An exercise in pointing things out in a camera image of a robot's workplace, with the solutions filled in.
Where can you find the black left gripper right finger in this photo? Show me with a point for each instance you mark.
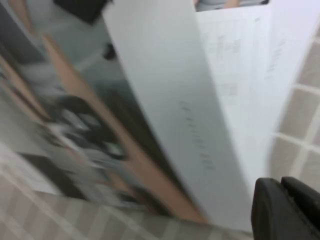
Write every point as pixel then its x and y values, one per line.
pixel 307 207

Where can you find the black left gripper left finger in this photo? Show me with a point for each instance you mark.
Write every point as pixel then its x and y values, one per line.
pixel 272 215

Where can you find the robot brochure with classroom cover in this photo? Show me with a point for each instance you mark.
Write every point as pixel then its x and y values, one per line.
pixel 162 87

